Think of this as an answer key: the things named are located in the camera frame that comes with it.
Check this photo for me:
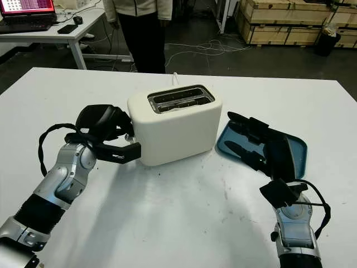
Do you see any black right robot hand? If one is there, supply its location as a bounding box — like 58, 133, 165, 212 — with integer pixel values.
224, 111, 297, 183

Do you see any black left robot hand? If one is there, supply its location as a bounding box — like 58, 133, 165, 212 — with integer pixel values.
75, 104, 135, 143

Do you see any blue plastic tray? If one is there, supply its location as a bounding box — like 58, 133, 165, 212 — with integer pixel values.
215, 118, 308, 180

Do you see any white two-slot toaster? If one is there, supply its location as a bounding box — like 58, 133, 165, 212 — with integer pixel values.
126, 83, 224, 168

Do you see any person in white jacket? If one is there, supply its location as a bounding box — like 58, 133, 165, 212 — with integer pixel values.
102, 0, 173, 74

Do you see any black smartphone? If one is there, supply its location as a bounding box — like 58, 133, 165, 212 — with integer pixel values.
56, 24, 78, 35

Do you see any white desk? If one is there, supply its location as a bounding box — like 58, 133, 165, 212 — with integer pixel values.
0, 0, 135, 71

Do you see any black trash bin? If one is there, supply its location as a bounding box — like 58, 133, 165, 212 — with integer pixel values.
315, 26, 342, 58

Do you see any black laptop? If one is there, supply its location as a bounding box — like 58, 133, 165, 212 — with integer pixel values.
0, 0, 58, 32

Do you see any wooden crate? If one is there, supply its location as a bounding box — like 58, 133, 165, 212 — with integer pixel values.
235, 0, 335, 46
332, 0, 357, 49

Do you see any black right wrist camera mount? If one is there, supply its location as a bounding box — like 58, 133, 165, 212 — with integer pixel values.
259, 178, 308, 209

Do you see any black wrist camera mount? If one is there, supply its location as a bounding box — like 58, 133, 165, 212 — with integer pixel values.
259, 178, 308, 209
64, 132, 142, 166

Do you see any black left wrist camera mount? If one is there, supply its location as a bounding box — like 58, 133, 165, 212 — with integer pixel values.
64, 132, 142, 166

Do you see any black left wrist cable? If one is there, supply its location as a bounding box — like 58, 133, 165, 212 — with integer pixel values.
37, 122, 82, 177

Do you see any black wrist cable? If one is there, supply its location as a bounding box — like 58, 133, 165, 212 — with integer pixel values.
37, 122, 82, 177
297, 179, 332, 240

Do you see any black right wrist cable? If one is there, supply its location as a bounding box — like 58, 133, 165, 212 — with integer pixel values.
297, 179, 332, 240

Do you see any white floor cable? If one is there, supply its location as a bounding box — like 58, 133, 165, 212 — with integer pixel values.
163, 38, 252, 68

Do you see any white metal frame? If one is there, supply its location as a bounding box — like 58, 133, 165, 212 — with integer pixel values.
215, 0, 233, 35

